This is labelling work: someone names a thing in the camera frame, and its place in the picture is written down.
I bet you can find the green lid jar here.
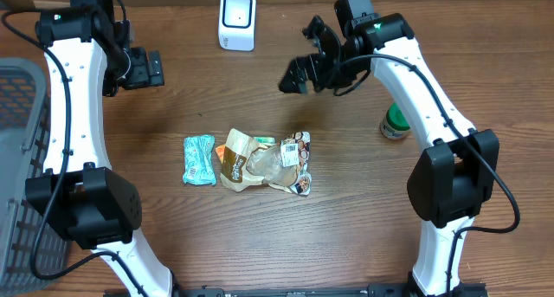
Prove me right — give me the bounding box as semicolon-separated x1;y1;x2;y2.
379;103;410;139

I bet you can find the teal tissue pack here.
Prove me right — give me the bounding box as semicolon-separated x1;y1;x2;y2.
254;136;275;145
183;134;216;186

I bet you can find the brown snack bag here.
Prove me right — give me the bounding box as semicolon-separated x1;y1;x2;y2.
221;129;312;197

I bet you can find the white barcode scanner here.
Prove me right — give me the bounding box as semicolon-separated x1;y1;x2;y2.
218;0;256;52

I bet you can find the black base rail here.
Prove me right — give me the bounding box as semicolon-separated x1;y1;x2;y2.
103;284;489;297

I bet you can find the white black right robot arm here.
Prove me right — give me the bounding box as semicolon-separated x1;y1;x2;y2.
279;14;499;296

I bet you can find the orange tissue pack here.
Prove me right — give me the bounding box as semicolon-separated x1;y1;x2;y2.
216;145;226;163

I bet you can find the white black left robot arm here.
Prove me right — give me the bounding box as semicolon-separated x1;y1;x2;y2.
25;0;176;296

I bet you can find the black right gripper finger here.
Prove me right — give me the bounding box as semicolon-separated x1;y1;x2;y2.
278;55;318;94
302;16;328;42

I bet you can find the dark grey plastic basket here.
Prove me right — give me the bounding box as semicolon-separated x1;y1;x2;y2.
1;57;51;296

